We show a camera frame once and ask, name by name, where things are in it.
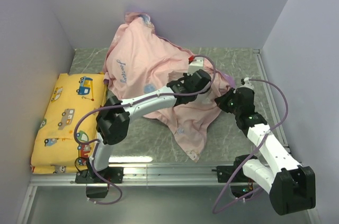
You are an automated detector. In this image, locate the pink pillowcase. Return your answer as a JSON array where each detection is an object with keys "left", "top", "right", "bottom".
[{"left": 103, "top": 13, "right": 235, "bottom": 162}]

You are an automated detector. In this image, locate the white pillow insert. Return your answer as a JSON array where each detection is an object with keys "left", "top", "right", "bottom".
[{"left": 202, "top": 97, "right": 215, "bottom": 105}]

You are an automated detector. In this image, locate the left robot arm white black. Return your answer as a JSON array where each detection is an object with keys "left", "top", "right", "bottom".
[{"left": 87, "top": 69, "right": 216, "bottom": 183}]

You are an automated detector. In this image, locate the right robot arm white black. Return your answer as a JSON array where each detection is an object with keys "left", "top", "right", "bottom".
[{"left": 215, "top": 87, "right": 316, "bottom": 216}]

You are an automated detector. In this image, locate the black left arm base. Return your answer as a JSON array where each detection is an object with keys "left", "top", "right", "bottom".
[{"left": 75, "top": 167, "right": 124, "bottom": 202}]

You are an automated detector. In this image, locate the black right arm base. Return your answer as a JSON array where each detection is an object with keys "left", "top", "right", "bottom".
[{"left": 212, "top": 166, "right": 254, "bottom": 198}]

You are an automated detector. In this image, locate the yellow cartoon car pillow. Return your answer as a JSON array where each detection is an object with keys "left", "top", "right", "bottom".
[{"left": 31, "top": 73, "right": 106, "bottom": 174}]

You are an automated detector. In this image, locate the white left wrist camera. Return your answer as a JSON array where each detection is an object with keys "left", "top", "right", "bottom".
[{"left": 187, "top": 56, "right": 204, "bottom": 75}]

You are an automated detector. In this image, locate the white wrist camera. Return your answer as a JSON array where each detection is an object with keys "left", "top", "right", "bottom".
[
  {"left": 187, "top": 56, "right": 204, "bottom": 75},
  {"left": 240, "top": 77, "right": 254, "bottom": 90}
]

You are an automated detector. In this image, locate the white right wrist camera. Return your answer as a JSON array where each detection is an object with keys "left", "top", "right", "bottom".
[{"left": 240, "top": 77, "right": 254, "bottom": 90}]

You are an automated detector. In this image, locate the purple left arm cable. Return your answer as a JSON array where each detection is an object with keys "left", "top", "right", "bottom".
[{"left": 73, "top": 54, "right": 218, "bottom": 205}]

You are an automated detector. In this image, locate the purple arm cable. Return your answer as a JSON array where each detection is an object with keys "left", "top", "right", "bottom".
[
  {"left": 73, "top": 54, "right": 218, "bottom": 205},
  {"left": 212, "top": 78, "right": 289, "bottom": 214}
]

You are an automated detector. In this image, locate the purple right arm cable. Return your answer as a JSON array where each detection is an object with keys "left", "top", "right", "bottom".
[{"left": 212, "top": 78, "right": 289, "bottom": 214}]

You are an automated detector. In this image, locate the aluminium right side rail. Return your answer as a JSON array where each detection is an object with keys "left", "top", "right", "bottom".
[{"left": 253, "top": 49, "right": 291, "bottom": 153}]

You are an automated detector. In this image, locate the aluminium rail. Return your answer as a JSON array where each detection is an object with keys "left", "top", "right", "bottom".
[
  {"left": 15, "top": 164, "right": 308, "bottom": 224},
  {"left": 253, "top": 49, "right": 291, "bottom": 153}
]

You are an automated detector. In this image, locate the aluminium front rail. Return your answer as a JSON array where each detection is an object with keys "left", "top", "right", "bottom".
[{"left": 15, "top": 164, "right": 308, "bottom": 224}]

